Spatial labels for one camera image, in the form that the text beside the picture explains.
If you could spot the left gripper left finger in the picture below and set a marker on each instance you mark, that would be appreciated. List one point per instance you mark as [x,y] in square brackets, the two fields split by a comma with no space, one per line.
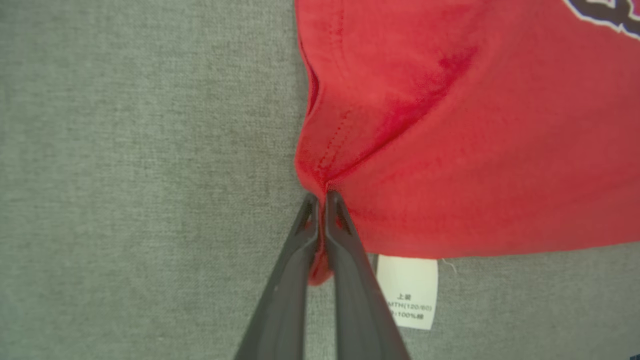
[285,300]

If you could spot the red basketball jersey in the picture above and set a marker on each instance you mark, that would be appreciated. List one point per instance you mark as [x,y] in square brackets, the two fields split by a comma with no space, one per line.
[475,150]

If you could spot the grey fabric sofa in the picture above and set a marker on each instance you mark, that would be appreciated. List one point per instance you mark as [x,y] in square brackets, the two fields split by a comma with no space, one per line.
[125,175]

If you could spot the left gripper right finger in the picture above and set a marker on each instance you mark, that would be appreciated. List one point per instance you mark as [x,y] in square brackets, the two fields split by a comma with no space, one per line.
[355,300]

